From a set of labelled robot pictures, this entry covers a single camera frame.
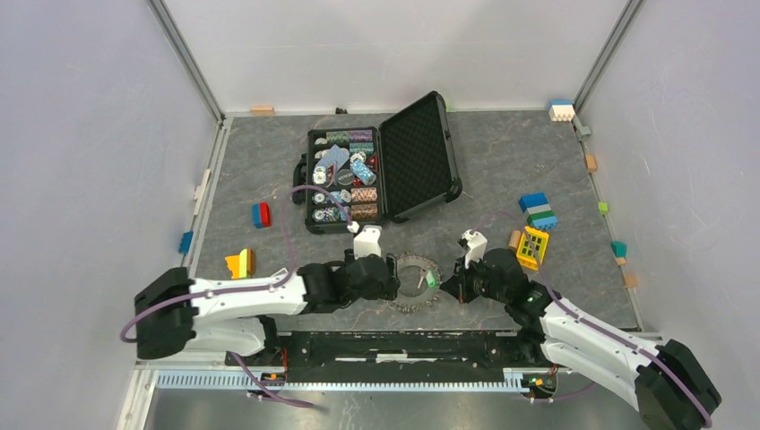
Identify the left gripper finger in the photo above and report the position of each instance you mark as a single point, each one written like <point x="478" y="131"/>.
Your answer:
<point x="392" y="265"/>
<point x="391" y="291"/>

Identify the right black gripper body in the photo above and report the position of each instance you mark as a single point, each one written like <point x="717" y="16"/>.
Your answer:
<point x="475" y="283"/>

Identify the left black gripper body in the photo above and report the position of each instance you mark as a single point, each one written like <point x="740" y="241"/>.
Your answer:
<point x="375" y="294"/>

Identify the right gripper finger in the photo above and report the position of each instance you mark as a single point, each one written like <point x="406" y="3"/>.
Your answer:
<point x="461" y="265"/>
<point x="453" y="288"/>

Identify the green key tag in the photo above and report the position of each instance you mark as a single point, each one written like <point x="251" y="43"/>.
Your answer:
<point x="428" y="279"/>

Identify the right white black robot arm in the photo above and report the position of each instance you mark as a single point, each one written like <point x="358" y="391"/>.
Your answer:
<point x="664" y="383"/>

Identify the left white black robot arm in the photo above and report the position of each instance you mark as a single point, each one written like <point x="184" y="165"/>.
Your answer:
<point x="176" y="312"/>

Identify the wooden cylinder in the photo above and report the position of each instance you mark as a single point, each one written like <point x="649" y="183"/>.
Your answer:
<point x="514" y="240"/>

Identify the yellow window brick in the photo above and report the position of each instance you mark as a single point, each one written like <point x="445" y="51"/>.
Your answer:
<point x="531" y="248"/>

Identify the blue green brick stack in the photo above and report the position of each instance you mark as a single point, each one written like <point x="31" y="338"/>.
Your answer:
<point x="537" y="211"/>

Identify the black dealer button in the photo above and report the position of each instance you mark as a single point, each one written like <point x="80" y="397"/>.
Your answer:
<point x="344" y="177"/>

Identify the black poker chip case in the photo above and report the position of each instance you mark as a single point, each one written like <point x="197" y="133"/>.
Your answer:
<point x="402" y="167"/>

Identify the teal brick right edge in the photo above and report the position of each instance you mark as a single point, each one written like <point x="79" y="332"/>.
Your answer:
<point x="618" y="248"/>

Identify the red blue brick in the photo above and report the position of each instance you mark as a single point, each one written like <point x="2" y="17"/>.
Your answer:
<point x="261" y="215"/>

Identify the yellow orange brick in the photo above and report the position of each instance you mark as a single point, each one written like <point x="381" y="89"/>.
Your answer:
<point x="241" y="265"/>

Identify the tan block right edge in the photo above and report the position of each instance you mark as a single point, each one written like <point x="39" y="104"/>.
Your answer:
<point x="630" y="280"/>

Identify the orange block right edge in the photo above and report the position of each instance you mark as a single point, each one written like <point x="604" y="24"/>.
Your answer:
<point x="590" y="163"/>

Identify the white blue corner brick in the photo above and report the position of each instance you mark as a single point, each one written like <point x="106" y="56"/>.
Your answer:
<point x="561" y="110"/>

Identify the tan wooden block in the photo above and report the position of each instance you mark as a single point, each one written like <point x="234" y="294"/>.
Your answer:
<point x="262" y="111"/>

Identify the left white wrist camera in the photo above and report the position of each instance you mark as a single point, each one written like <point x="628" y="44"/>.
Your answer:
<point x="365" y="239"/>

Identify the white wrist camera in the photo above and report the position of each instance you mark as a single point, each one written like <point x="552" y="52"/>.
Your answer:
<point x="474" y="244"/>
<point x="365" y="239"/>

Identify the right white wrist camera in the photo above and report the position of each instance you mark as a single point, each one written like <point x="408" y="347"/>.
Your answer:
<point x="474" y="244"/>

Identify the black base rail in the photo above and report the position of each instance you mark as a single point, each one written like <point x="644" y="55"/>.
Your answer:
<point x="400" y="356"/>

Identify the blue brick on left rail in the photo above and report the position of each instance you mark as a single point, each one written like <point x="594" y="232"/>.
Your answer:
<point x="185" y="242"/>

